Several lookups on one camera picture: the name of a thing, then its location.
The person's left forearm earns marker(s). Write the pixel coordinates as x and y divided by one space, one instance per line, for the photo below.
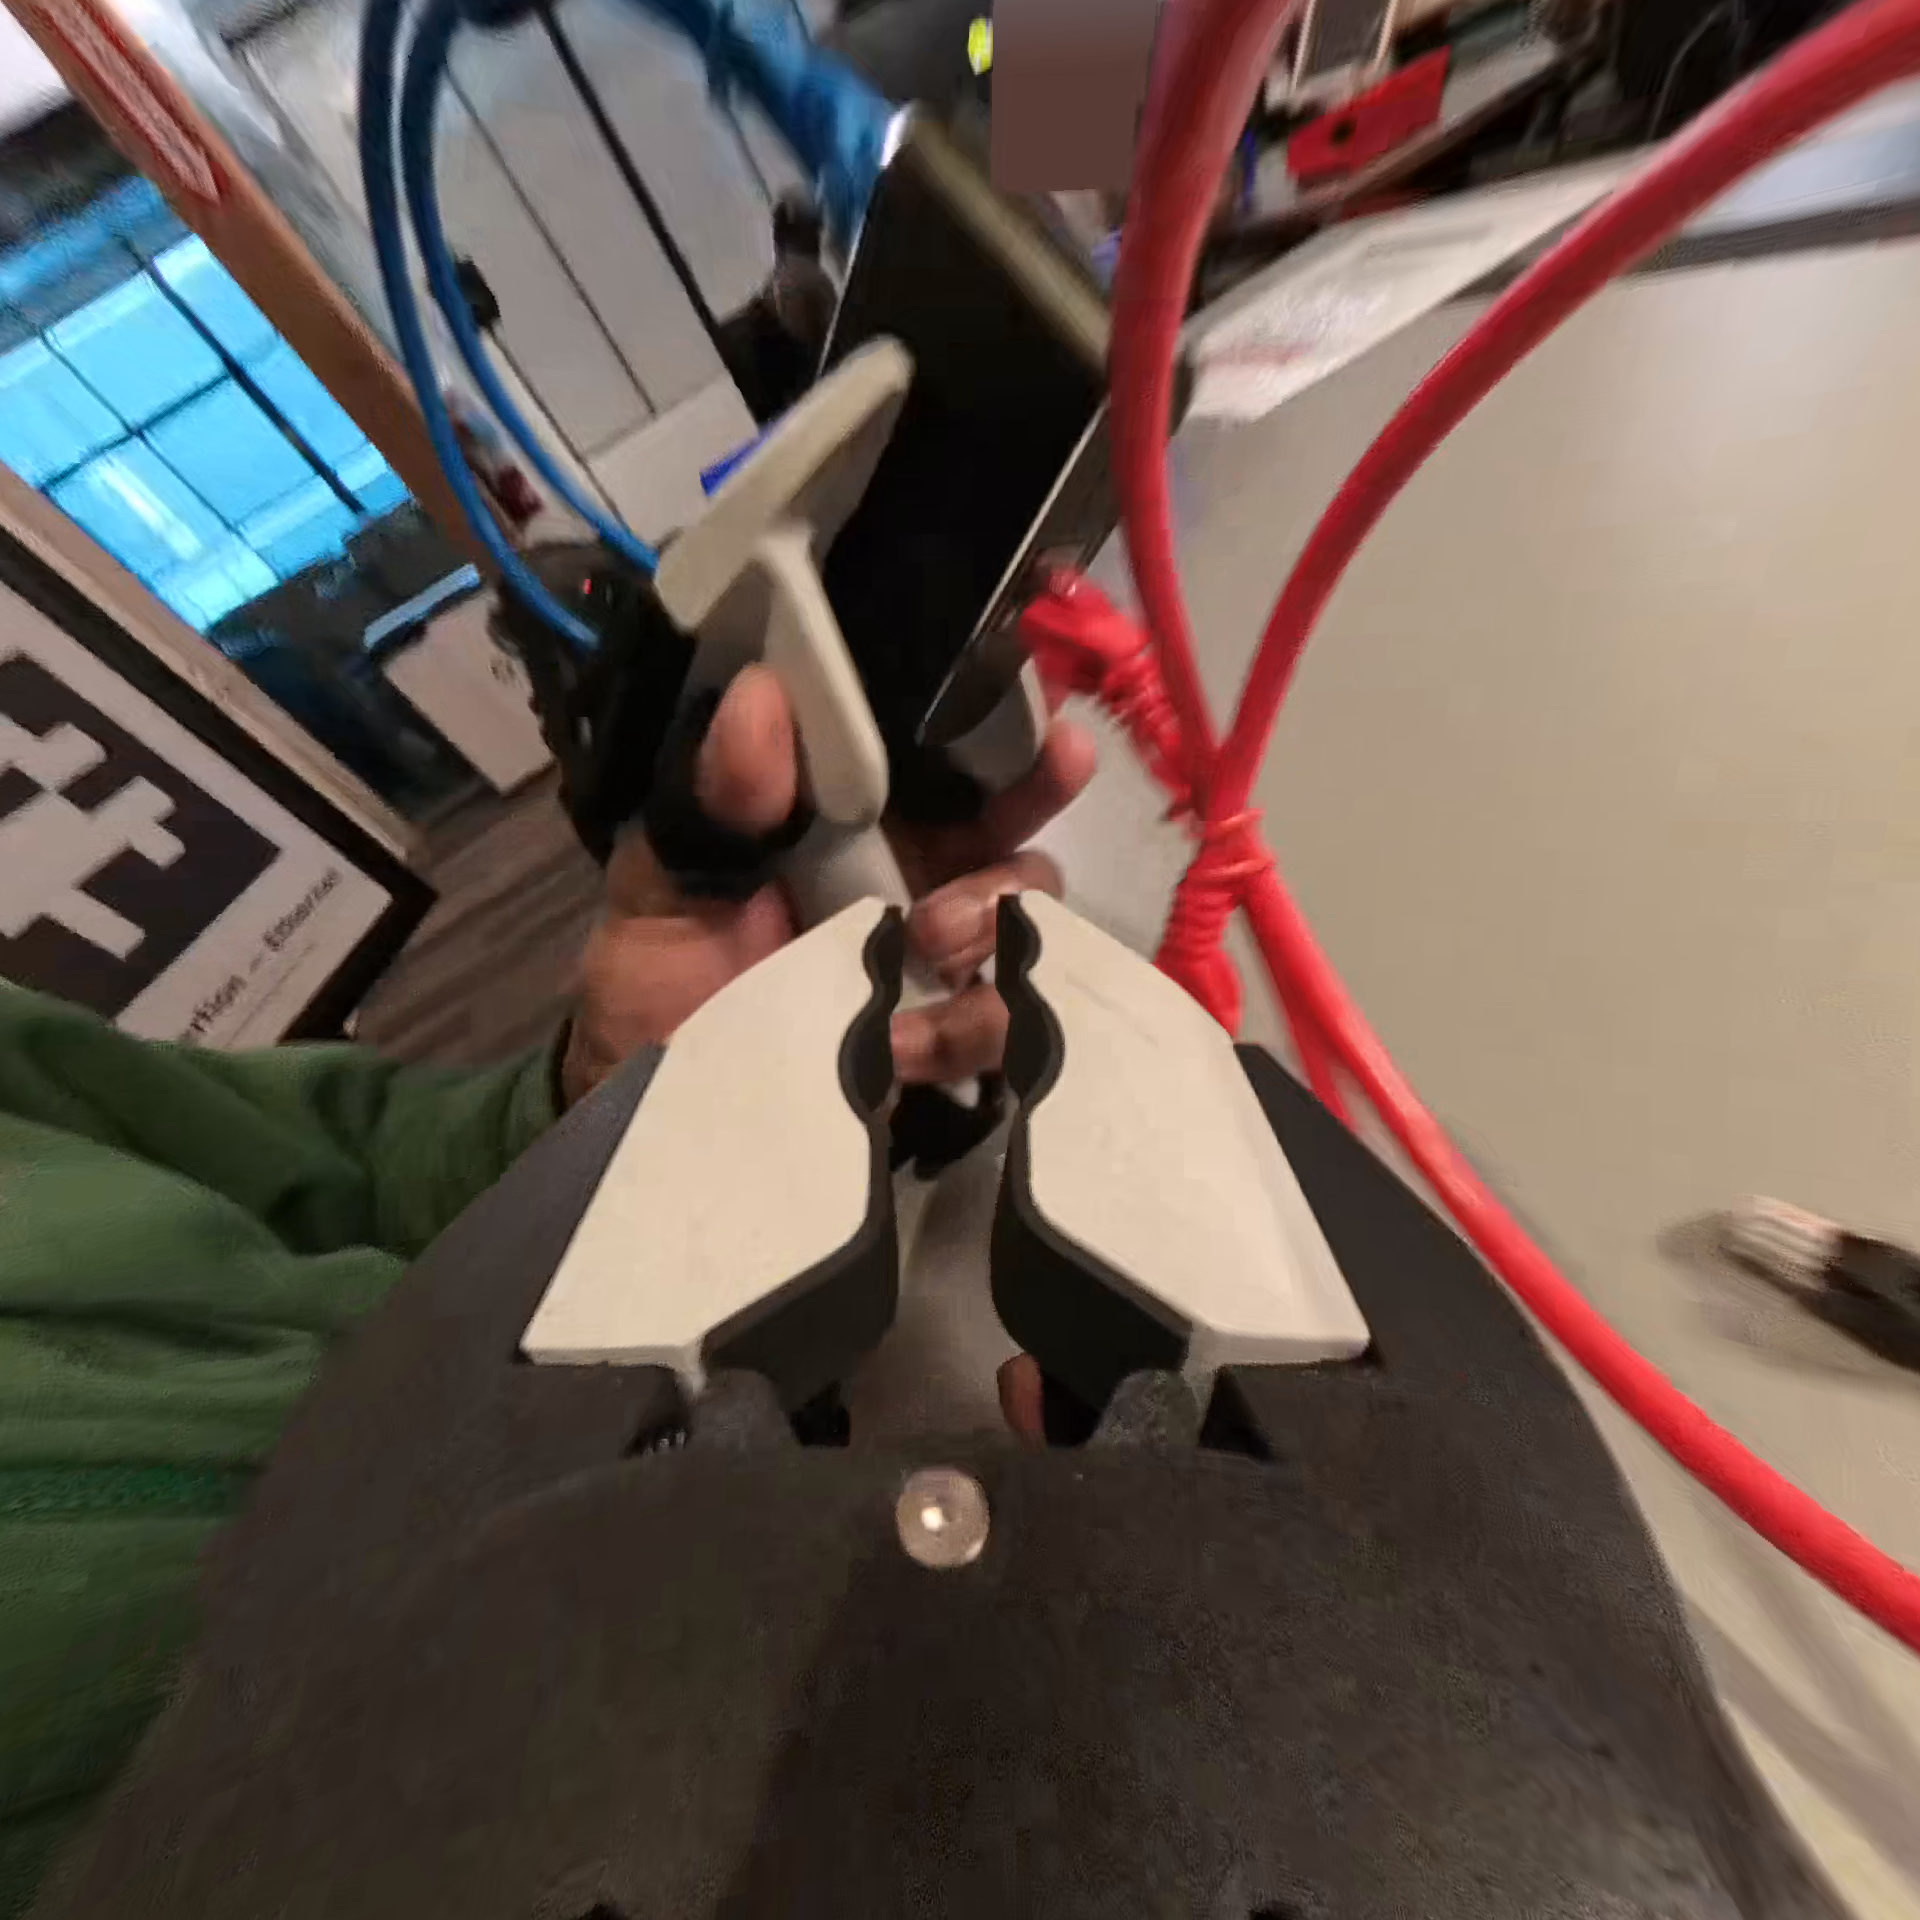
179 1274

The person's left hand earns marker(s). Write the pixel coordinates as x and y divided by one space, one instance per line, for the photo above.
658 974

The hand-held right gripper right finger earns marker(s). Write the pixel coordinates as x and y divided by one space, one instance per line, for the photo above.
1170 1186

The framed black-white tag sign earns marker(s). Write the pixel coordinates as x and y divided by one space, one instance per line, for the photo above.
120 867

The black network adapter box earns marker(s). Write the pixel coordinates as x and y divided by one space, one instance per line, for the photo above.
959 421

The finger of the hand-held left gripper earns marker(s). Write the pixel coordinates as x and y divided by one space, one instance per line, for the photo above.
794 463
1033 563

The white recycling cabinet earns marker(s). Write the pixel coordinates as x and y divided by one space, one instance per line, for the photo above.
463 706

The red plastic bin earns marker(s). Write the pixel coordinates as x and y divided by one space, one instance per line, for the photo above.
1372 120

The printed paper sheet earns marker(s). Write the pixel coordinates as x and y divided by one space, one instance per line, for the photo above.
1352 299

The wooden post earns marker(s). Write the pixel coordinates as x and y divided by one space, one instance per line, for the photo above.
285 270

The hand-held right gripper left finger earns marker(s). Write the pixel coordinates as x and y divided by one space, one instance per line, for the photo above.
706 1186

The red white post sign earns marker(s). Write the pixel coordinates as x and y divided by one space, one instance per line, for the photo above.
145 105

